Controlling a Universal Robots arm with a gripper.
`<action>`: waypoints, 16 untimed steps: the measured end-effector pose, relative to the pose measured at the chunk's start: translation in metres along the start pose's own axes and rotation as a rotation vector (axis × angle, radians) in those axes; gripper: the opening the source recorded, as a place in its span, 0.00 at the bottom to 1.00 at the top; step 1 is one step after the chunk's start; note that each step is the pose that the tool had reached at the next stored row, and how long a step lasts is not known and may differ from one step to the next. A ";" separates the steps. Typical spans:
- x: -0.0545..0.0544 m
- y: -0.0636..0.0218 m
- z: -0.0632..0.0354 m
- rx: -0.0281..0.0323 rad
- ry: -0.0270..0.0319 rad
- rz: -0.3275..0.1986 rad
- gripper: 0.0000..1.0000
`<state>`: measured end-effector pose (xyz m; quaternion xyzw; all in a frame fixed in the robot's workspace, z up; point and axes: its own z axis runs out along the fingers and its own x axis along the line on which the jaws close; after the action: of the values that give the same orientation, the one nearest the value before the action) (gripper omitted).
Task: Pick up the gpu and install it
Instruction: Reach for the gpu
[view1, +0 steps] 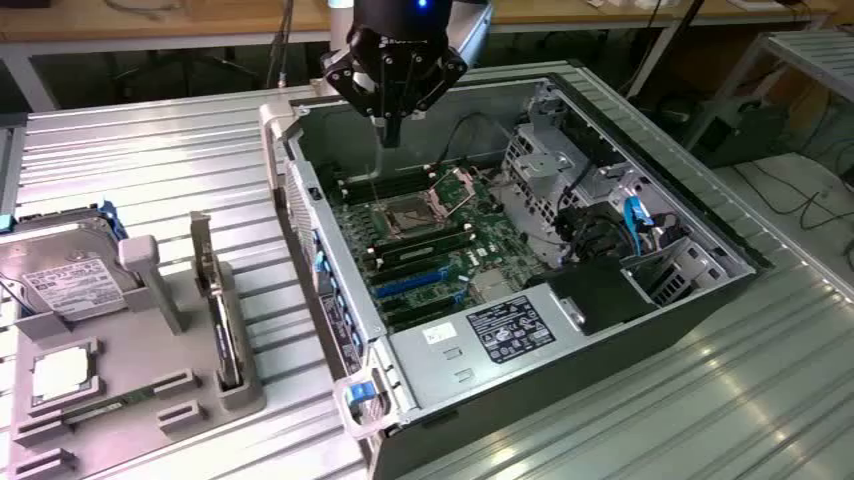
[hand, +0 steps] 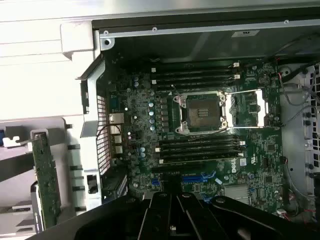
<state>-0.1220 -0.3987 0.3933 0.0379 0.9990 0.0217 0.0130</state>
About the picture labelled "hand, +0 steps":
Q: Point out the long black expansion slot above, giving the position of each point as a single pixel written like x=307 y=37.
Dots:
x=175 y=168

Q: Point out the RAM slot black clips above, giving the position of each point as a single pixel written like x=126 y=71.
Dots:
x=195 y=73
x=200 y=152
x=195 y=85
x=200 y=140

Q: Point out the grey open PC case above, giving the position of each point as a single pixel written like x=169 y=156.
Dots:
x=150 y=47

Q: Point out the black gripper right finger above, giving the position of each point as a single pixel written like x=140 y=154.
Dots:
x=200 y=220

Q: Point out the metal disk bay cage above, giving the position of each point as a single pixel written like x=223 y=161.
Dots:
x=310 y=155

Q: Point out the grey parts rack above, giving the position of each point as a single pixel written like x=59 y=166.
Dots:
x=20 y=192

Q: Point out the CPU socket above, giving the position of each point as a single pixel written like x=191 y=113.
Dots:
x=200 y=112

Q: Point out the blue plastic disk carrier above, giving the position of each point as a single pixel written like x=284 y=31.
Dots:
x=2 y=138

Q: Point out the green motherboard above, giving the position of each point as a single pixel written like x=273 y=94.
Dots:
x=140 y=105

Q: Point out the RAM slot white clips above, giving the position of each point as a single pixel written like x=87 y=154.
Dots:
x=160 y=161
x=195 y=67
x=200 y=146
x=195 y=79

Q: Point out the silver rear port block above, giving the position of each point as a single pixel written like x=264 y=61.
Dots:
x=116 y=139
x=117 y=150
x=116 y=118
x=116 y=129

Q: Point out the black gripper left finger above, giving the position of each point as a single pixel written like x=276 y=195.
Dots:
x=160 y=215

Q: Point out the blue expansion slot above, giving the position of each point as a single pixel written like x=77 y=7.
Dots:
x=195 y=179

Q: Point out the silver chipset heat sink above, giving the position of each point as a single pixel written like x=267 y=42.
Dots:
x=237 y=195

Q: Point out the silver socket cover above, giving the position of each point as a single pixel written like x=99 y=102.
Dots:
x=261 y=107

